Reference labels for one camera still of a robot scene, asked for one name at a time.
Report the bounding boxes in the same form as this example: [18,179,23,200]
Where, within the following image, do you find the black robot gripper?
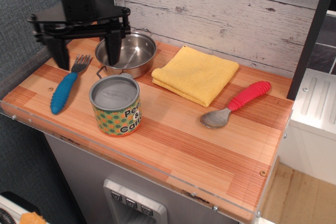
[27,0,130,70]

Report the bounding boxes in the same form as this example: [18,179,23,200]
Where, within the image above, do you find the stainless steel pot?
[95,28,156,79]

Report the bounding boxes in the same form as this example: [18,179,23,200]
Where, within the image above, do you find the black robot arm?
[28,0,131,70]

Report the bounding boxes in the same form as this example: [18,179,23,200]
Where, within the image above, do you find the folded yellow towel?
[152,46,239,107]

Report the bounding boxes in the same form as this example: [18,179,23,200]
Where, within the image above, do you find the peas and carrots toy can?
[89,73,142,137]

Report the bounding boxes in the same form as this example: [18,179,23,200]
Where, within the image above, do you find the grey toy fridge cabinet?
[46,134,236,223]

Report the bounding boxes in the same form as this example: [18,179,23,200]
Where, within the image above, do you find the silver ice dispenser panel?
[103,179,168,223]

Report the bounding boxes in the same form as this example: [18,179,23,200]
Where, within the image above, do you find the orange object bottom left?
[19,212,47,224]

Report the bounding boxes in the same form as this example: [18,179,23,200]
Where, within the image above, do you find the white toy sink unit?
[277,10,336,185]

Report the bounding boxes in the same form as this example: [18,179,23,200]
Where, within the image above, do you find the blue handled fork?
[50,55,91,114]

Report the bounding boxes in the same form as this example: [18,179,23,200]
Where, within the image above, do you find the red handled spoon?
[200,81,271,129]

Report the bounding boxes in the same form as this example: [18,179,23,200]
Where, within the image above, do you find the dark right vertical post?
[287,0,331,101]

